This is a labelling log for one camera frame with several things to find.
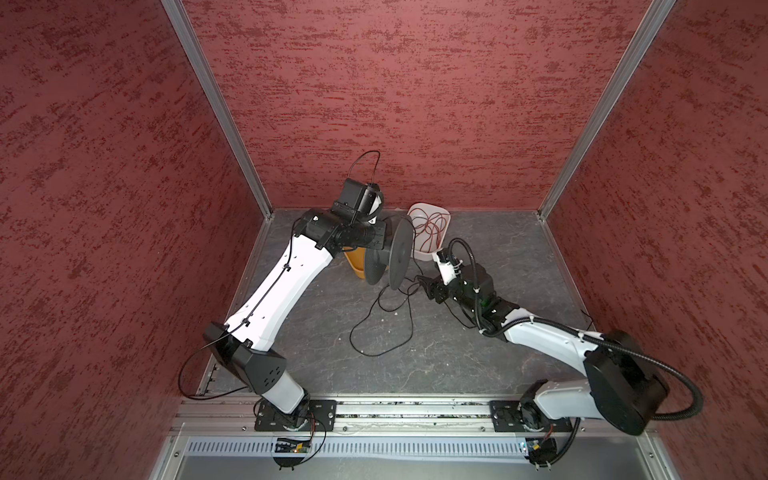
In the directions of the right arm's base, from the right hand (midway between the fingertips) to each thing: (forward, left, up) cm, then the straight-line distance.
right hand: (425, 276), depth 84 cm
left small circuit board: (-38, +36, -17) cm, 54 cm away
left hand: (+2, +13, +15) cm, 20 cm away
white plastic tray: (+26, -2, -15) cm, 31 cm away
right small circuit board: (-41, -26, -18) cm, 51 cm away
